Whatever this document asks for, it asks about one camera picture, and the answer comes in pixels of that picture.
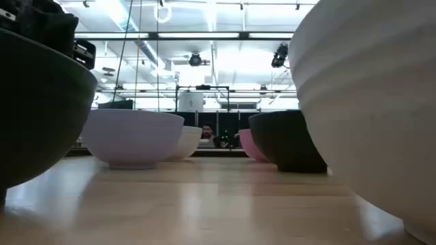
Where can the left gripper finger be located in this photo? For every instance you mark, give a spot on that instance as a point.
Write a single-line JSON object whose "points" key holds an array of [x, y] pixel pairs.
{"points": [[85, 54]]}

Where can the pale lilac bowl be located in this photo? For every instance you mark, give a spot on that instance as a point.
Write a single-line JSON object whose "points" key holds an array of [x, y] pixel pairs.
{"points": [[133, 136]]}

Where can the small white bowl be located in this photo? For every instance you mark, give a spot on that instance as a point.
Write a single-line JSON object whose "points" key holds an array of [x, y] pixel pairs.
{"points": [[189, 141]]}

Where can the pink bowl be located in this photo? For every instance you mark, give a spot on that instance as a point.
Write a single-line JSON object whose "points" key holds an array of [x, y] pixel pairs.
{"points": [[248, 144]]}

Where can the small black bowl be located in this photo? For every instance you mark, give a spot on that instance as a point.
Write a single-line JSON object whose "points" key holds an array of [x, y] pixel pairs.
{"points": [[282, 143]]}

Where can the large white bowl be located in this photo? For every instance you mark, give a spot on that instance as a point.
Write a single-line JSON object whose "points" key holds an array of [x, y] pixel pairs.
{"points": [[368, 102]]}

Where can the black overhead beam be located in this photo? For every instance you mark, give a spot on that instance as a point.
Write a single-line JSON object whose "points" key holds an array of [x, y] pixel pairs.
{"points": [[153, 35]]}

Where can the large black bowl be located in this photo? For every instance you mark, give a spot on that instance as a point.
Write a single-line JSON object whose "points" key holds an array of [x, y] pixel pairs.
{"points": [[41, 119]]}

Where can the black ceiling spot lamp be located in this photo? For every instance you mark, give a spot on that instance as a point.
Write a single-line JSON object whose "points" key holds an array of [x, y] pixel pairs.
{"points": [[195, 60]]}

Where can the person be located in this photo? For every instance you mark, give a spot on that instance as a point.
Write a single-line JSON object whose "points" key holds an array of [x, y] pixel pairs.
{"points": [[207, 131]]}

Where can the black hanging camera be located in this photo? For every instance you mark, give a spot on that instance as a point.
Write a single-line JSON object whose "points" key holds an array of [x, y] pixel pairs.
{"points": [[280, 55]]}

